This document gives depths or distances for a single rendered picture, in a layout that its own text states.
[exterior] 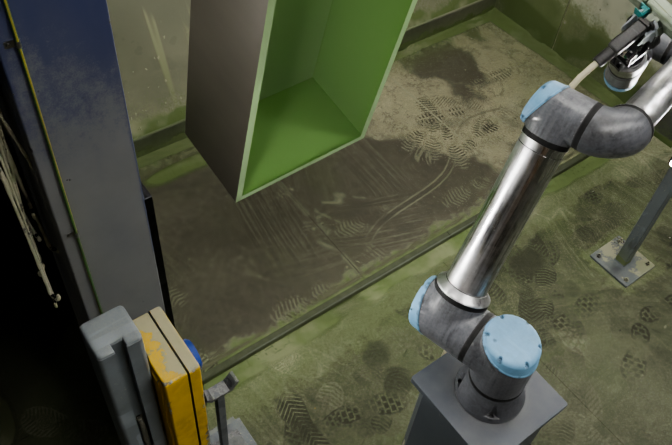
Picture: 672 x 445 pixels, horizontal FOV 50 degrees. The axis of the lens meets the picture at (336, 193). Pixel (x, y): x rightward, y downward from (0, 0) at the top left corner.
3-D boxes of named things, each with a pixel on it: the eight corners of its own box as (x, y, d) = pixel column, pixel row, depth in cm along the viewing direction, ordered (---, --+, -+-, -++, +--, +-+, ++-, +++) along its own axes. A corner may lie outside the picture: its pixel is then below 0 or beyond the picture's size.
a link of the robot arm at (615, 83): (614, 56, 209) (595, 84, 209) (621, 38, 198) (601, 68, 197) (644, 72, 207) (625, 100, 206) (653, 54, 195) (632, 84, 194)
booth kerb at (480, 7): (42, 201, 307) (35, 180, 298) (41, 198, 308) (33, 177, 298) (493, 13, 425) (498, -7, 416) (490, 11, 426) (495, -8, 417)
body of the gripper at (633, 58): (631, 59, 179) (624, 77, 190) (659, 37, 179) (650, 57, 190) (610, 38, 181) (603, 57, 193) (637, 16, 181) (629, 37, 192)
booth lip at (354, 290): (167, 407, 255) (166, 402, 252) (163, 401, 256) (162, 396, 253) (641, 127, 373) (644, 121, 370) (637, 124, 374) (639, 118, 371)
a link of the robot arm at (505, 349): (508, 412, 183) (526, 379, 170) (452, 371, 190) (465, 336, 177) (537, 371, 192) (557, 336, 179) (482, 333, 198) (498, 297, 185)
